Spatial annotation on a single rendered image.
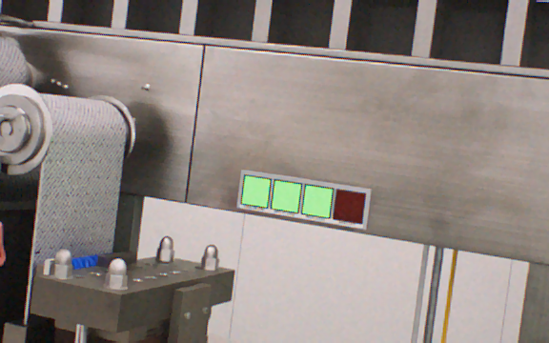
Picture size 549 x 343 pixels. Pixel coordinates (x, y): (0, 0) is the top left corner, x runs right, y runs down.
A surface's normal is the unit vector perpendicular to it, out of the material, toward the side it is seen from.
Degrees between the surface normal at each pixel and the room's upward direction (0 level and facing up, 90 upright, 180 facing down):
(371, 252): 90
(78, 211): 90
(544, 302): 90
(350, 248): 90
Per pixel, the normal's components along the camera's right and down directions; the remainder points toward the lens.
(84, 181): 0.91, 0.14
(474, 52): -0.39, 0.00
